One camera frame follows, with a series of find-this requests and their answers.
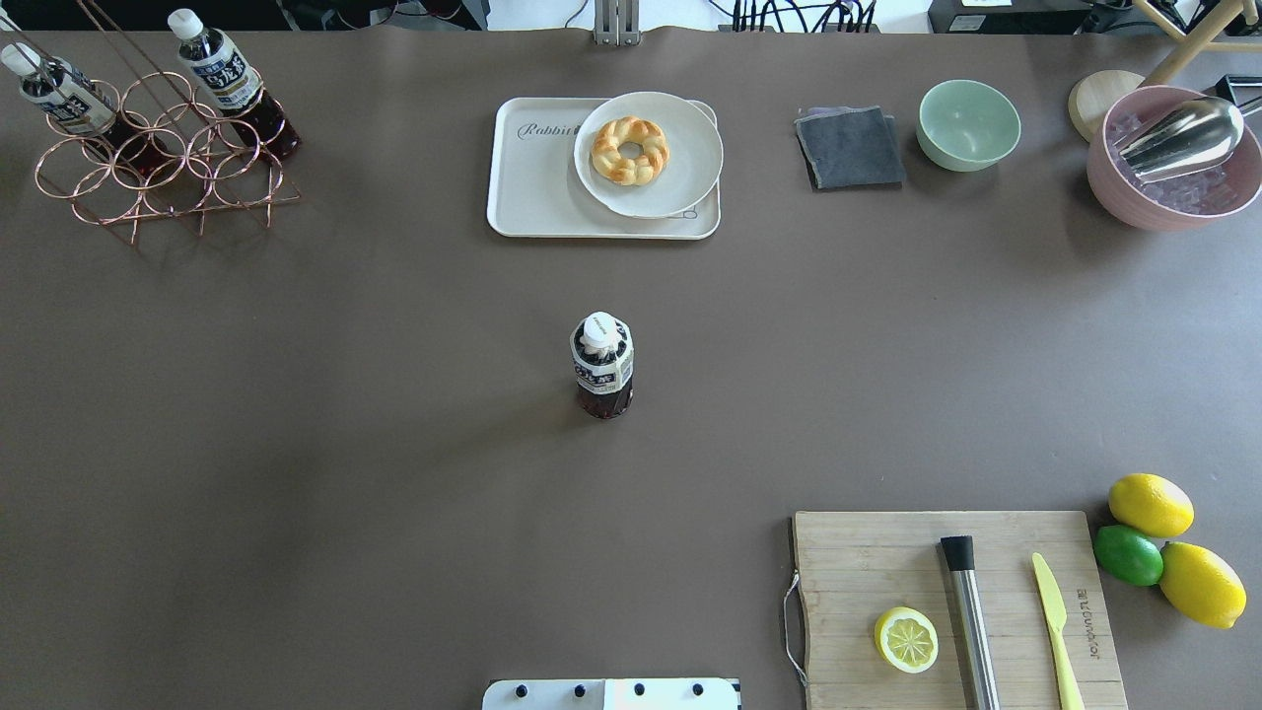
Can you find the white round plate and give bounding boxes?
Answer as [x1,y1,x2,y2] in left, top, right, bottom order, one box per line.
[573,93,723,219]

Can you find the steel muddler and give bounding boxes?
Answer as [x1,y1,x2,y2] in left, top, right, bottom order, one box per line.
[941,535,1002,709]

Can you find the tea bottle rack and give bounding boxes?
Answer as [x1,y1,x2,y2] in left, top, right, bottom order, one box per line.
[3,43,174,178]
[570,311,634,419]
[168,8,302,159]

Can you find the tea bottle front rack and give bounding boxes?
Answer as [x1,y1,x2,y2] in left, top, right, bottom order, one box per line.
[168,8,302,159]

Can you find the wooden cutting board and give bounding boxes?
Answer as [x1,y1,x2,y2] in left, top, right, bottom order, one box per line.
[793,511,1128,709]

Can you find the whole lemon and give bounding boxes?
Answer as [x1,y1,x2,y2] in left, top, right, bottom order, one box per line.
[1107,472,1195,538]
[1159,542,1247,629]

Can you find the wooden stand legs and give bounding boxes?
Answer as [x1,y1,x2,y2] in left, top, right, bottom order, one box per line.
[1133,1,1261,87]

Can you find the aluminium camera post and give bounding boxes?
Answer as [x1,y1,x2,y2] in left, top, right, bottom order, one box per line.
[594,0,641,45]

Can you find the green lime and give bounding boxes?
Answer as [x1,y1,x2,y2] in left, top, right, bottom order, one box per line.
[1092,525,1164,586]

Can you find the braided ring bread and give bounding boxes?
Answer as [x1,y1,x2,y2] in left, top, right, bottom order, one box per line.
[591,115,670,187]

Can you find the whole lemon near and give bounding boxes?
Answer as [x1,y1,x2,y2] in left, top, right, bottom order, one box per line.
[1159,542,1247,629]

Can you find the grey folded cloth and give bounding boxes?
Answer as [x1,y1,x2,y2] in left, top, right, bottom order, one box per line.
[794,106,906,190]

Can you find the yellow plastic knife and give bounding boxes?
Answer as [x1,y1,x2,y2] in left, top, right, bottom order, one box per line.
[1031,552,1087,710]

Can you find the pink bowl with ice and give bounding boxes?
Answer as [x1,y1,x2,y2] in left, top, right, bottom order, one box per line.
[1087,86,1261,231]

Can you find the half lemon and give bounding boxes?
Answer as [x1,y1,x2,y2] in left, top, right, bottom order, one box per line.
[872,605,939,673]

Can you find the cream serving tray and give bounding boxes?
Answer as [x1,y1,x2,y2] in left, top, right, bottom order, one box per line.
[486,96,722,240]

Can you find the green bowl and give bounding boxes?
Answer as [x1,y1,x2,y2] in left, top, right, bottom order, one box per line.
[916,78,1021,174]

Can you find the round wooden lid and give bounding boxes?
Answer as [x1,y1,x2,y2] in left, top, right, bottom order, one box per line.
[1068,69,1145,141]

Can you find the whole lemon far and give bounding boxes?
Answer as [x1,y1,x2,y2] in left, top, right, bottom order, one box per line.
[1107,472,1195,538]

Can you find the black power box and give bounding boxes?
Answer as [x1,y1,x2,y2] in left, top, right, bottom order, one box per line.
[928,1,1092,37]

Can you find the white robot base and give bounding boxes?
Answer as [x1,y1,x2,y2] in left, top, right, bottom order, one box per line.
[481,677,742,709]

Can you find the copper wire bottle rack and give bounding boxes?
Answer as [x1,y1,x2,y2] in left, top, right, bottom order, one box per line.
[35,71,302,248]

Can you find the metal ice scoop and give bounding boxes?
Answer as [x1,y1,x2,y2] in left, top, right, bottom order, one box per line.
[1119,96,1246,183]

